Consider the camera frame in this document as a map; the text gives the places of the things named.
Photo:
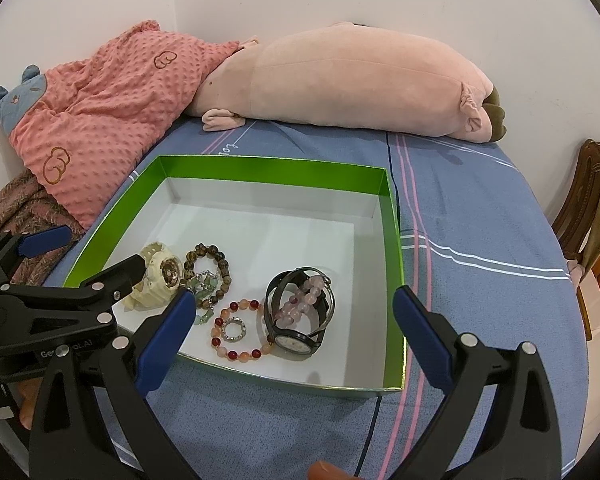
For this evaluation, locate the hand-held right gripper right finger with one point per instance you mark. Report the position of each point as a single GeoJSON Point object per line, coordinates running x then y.
{"type": "Point", "coordinates": [420, 335]}

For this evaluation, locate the green cardboard box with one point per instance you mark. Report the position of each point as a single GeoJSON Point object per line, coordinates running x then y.
{"type": "Point", "coordinates": [280, 210]}

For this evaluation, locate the brown wooden chair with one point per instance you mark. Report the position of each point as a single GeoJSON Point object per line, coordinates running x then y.
{"type": "Point", "coordinates": [575, 200]}

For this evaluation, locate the brown knitted cloth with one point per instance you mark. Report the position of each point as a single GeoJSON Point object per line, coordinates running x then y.
{"type": "Point", "coordinates": [15, 215]}

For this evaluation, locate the blue plush animal head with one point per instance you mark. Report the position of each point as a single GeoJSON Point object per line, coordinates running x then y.
{"type": "Point", "coordinates": [22, 97]}

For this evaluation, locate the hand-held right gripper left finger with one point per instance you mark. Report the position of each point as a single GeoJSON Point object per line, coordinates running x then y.
{"type": "Point", "coordinates": [165, 340]}

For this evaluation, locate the black wrist watch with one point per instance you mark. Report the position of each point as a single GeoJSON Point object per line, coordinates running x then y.
{"type": "Point", "coordinates": [292, 342]}

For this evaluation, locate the person's right hand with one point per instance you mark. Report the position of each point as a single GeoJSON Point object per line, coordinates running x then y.
{"type": "Point", "coordinates": [327, 472]}

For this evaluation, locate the cream wrist watch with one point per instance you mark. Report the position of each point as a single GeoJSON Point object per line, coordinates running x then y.
{"type": "Point", "coordinates": [152, 260]}

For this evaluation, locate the blue striped bedsheet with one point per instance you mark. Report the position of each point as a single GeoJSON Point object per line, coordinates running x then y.
{"type": "Point", "coordinates": [480, 220]}

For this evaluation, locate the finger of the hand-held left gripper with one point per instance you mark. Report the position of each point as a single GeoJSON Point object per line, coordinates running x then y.
{"type": "Point", "coordinates": [45, 240]}
{"type": "Point", "coordinates": [115, 277]}

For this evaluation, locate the pink plush pig pillow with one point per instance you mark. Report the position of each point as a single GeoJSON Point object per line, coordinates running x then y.
{"type": "Point", "coordinates": [355, 75]}

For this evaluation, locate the thin metal bangle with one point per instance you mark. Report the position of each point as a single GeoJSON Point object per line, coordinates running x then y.
{"type": "Point", "coordinates": [334, 305]}

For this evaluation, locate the pink dotted blanket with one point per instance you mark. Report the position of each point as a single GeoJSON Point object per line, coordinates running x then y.
{"type": "Point", "coordinates": [115, 110]}

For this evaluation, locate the person's left hand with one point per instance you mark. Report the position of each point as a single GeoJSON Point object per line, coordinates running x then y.
{"type": "Point", "coordinates": [29, 402]}

